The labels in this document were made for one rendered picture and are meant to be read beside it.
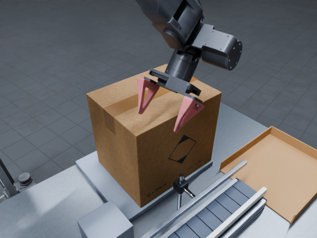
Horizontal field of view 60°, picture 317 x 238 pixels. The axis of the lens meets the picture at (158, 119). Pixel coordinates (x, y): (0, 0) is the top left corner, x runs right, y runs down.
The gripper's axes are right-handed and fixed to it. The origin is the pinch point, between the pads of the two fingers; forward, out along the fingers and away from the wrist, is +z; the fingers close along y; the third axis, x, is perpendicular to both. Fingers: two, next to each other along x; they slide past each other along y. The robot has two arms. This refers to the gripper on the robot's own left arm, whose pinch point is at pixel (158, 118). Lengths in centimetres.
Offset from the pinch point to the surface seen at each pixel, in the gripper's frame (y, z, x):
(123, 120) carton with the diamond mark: -10.6, 4.5, 3.3
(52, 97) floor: -204, 42, 140
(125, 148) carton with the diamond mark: -9.1, 11.0, 6.9
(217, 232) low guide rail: 17.8, 19.4, 16.7
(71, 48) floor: -296, -16, 213
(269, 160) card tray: 17, 0, 53
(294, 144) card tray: 22, -9, 62
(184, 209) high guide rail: 9.8, 17.6, 11.7
